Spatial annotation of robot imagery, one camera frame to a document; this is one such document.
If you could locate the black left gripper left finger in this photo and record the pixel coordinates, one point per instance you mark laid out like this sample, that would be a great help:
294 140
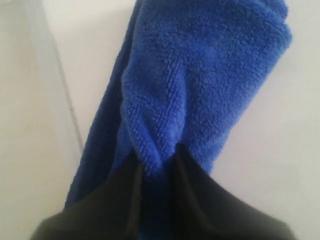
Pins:
111 212

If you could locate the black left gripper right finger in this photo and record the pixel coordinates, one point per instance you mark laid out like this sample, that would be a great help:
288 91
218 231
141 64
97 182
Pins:
203 210

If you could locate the blue cloth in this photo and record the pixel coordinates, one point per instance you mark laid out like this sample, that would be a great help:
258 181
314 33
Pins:
186 72

